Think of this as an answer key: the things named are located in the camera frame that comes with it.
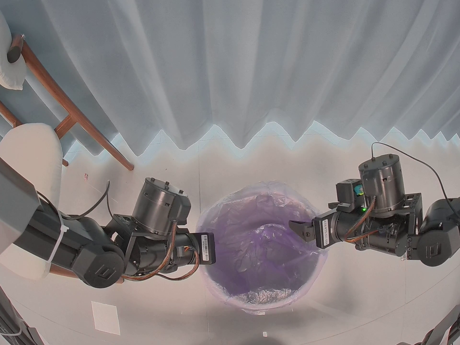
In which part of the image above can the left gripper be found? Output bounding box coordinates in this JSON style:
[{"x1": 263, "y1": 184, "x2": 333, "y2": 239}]
[{"x1": 172, "y1": 232, "x2": 217, "y2": 266}]

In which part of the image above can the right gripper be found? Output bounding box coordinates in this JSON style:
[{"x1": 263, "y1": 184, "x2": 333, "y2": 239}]
[{"x1": 312, "y1": 210, "x2": 364, "y2": 250}]

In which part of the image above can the wooden chair with cream cushions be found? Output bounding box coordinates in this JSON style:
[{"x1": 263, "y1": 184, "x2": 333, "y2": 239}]
[{"x1": 0, "y1": 11, "x2": 135, "y2": 283}]

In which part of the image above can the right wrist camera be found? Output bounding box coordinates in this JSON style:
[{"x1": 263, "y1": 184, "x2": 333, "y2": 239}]
[{"x1": 328, "y1": 179, "x2": 364, "y2": 213}]

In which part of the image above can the white trash bin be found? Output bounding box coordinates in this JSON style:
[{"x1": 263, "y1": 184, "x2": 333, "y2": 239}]
[{"x1": 199, "y1": 189, "x2": 324, "y2": 310}]

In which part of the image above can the white curtain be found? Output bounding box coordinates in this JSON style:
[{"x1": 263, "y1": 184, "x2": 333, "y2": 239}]
[{"x1": 34, "y1": 0, "x2": 460, "y2": 154}]

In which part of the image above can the blue-green curtain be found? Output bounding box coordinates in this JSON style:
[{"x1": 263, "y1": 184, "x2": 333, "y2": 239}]
[{"x1": 0, "y1": 0, "x2": 137, "y2": 157}]

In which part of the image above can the purple plastic bag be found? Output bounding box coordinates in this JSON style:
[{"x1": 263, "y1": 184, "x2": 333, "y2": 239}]
[{"x1": 196, "y1": 180, "x2": 329, "y2": 315}]

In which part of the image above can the black cable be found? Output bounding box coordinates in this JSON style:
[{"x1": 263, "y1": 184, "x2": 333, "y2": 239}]
[
  {"x1": 371, "y1": 142, "x2": 454, "y2": 200},
  {"x1": 70, "y1": 180, "x2": 112, "y2": 219}
]

